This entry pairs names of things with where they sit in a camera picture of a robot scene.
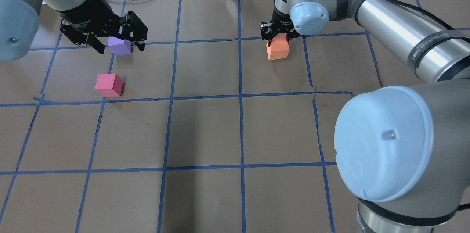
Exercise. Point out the pink foam cube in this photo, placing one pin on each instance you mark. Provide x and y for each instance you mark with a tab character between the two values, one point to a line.
109	85

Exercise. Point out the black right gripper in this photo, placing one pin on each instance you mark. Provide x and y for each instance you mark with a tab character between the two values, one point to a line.
279	24

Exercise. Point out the orange foam cube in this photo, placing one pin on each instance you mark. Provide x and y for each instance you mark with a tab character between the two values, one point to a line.
278	48

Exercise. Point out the purple foam cube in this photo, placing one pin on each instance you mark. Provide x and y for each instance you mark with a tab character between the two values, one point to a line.
119	46

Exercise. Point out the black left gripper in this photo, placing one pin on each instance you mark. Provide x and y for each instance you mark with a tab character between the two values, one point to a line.
85	14

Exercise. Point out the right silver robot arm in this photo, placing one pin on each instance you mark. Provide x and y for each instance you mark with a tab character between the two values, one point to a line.
336	65

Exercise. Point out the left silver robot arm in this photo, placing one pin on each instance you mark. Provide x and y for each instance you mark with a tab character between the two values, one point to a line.
20	21

